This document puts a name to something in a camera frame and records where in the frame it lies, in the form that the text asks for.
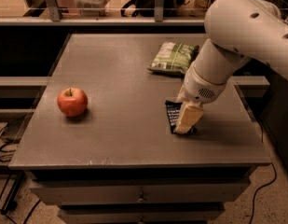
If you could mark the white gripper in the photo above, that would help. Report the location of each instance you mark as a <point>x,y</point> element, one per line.
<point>199,85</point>

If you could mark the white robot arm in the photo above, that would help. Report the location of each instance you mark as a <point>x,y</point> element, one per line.
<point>238,31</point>

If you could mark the red apple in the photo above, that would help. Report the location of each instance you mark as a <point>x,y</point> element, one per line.
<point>72,102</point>

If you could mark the dark blue snack bar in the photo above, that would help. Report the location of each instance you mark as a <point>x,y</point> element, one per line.
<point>173,112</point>

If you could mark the green chip bag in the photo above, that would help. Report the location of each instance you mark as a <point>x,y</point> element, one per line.
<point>174,59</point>

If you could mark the grey drawer cabinet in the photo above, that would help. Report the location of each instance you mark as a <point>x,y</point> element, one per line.
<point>124,134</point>

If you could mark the upper drawer with knob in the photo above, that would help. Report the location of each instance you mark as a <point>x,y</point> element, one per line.
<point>92,192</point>

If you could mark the drawer with knob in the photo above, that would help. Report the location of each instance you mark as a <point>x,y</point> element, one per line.
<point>92,192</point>
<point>140,214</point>

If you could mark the black bag background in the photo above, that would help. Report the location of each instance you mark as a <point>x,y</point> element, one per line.
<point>147,8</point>

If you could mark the clear plastic container background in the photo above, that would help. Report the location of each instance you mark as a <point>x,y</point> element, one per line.
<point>92,7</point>

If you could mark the lower drawer with knob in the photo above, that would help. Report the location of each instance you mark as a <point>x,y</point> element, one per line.
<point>140,214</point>

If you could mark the black stand left floor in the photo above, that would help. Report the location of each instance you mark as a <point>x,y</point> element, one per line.
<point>12,185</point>

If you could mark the metal railing frame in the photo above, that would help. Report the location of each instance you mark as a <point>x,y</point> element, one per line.
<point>18,12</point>

